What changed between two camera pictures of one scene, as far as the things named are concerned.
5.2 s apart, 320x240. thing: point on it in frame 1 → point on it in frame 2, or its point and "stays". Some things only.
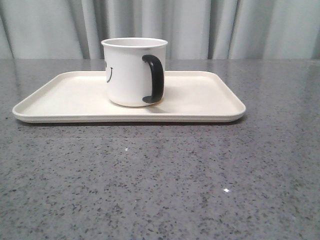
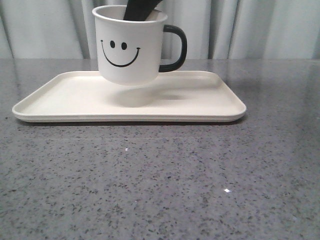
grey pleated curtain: x=194 y=29 stays
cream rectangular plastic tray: x=189 y=96 stays
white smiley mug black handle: x=134 y=70 → x=129 y=51
